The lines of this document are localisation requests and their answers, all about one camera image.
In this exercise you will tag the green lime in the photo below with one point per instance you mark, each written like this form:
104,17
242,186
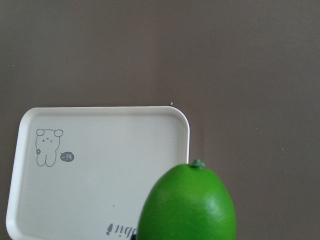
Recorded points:
189,202

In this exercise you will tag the cream rabbit print tray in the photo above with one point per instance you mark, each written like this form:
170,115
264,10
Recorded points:
84,173

